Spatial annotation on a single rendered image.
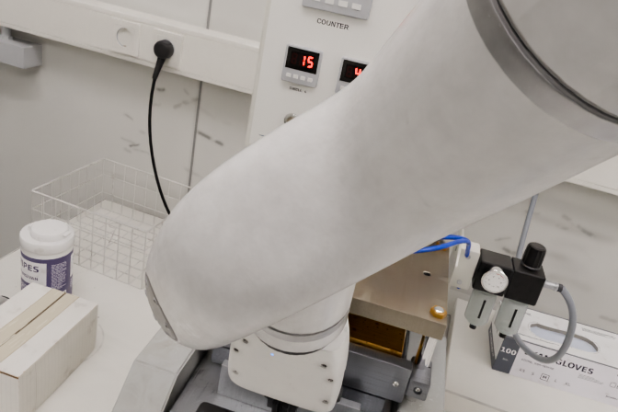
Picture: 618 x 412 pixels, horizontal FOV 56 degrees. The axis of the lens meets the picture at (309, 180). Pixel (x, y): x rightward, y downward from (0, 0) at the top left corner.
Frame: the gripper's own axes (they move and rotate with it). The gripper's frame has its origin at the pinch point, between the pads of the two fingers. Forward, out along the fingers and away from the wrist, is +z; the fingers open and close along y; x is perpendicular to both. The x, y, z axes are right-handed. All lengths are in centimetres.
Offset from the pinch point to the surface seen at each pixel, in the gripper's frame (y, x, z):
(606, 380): 47, 37, 31
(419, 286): 10.4, 14.5, -5.3
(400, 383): 10.8, 5.3, -0.6
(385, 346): 8.4, 8.1, -2.2
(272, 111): -13.1, 32.9, -9.3
